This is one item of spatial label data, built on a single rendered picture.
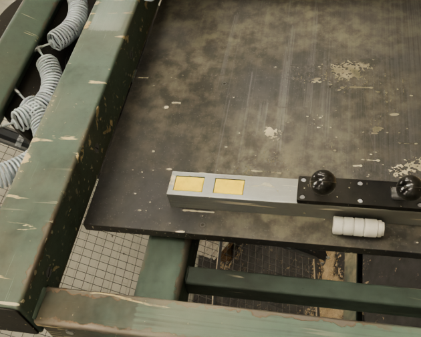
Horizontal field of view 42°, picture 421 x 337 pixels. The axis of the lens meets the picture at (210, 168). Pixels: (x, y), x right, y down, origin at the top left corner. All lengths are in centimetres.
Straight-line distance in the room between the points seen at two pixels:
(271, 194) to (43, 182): 38
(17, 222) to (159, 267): 24
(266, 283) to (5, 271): 41
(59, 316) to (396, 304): 52
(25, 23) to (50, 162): 90
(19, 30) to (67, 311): 110
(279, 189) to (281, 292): 17
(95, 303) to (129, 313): 6
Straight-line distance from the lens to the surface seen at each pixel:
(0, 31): 187
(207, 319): 82
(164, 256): 97
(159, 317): 83
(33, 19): 184
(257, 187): 93
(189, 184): 95
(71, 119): 103
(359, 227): 91
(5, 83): 166
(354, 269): 215
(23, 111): 159
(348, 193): 91
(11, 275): 88
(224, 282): 95
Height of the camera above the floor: 189
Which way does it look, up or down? 14 degrees down
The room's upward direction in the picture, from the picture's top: 68 degrees counter-clockwise
